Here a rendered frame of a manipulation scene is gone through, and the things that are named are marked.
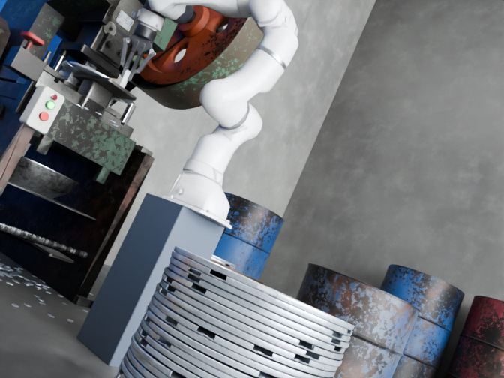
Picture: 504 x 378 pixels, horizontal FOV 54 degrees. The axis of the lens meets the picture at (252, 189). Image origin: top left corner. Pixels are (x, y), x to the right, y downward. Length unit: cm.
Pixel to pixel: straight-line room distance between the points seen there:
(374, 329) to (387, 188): 332
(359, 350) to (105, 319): 78
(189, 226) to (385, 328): 72
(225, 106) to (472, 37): 428
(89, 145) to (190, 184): 60
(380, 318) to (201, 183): 72
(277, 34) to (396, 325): 99
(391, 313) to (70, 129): 125
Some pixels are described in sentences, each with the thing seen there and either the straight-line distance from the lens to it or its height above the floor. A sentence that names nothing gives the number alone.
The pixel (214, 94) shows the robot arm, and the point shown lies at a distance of 143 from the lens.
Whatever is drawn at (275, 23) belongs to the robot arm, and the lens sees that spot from 156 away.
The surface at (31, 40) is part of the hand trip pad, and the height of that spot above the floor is 74.
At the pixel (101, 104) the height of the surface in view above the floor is 71.
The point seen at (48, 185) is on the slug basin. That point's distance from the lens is 196.
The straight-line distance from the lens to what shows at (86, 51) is 206.
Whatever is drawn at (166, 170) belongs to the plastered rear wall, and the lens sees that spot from 397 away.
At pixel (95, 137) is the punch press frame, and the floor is 58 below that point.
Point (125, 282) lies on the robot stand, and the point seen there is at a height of 20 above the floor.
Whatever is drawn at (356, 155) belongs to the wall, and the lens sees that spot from 517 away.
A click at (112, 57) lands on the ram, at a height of 90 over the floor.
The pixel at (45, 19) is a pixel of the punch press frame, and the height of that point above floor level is 95.
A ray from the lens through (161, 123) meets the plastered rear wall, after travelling 387.
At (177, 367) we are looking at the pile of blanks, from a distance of 65.
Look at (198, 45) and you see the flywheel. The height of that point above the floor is 121.
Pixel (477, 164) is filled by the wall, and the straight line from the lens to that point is 478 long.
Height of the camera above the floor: 35
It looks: 9 degrees up
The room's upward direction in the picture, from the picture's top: 24 degrees clockwise
